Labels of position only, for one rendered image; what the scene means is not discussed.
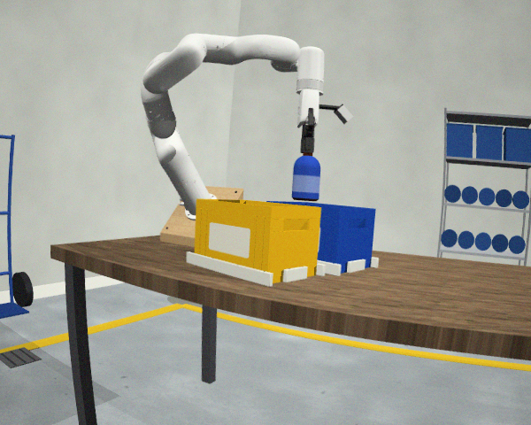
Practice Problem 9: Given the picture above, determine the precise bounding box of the blue divided crate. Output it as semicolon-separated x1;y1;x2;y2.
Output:
280;201;376;273

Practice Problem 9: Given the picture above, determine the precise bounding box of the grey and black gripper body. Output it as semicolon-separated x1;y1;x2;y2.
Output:
296;89;323;128

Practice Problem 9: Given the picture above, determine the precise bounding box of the yellow plastic crate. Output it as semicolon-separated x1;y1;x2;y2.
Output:
195;199;321;283

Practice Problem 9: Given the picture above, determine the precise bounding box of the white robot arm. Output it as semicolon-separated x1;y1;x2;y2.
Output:
141;34;324;220

